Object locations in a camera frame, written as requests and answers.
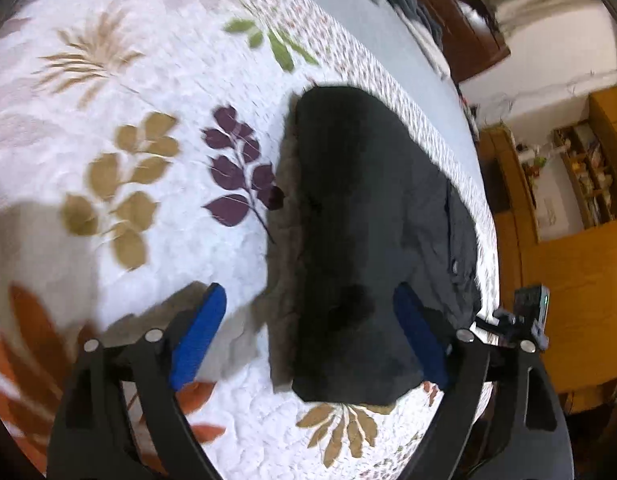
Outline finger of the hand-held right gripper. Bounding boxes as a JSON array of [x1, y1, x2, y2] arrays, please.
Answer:
[[473, 309, 515, 343]]

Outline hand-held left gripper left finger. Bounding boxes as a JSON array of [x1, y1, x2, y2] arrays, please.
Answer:
[[46, 282, 228, 480]]

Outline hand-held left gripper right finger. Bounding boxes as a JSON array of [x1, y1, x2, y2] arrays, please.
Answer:
[[393, 282, 574, 480]]

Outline black pants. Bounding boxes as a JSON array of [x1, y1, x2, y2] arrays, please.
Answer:
[[266, 86, 483, 407]]

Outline wooden wardrobe cabinet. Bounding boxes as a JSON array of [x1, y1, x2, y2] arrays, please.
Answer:
[[477, 86, 617, 413]]

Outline row of shelf knickknacks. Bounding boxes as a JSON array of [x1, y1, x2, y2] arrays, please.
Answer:
[[553, 125, 617, 223]]

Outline floral quilt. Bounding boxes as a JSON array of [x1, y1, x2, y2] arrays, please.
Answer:
[[0, 0, 500, 480]]

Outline dark wooden headboard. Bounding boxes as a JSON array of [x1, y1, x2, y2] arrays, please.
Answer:
[[406, 0, 512, 84]]

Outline bed with grey sheet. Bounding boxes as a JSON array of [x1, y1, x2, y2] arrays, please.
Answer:
[[258, 0, 483, 176]]

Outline grey garment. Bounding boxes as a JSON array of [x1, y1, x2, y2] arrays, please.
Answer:
[[389, 0, 445, 63]]

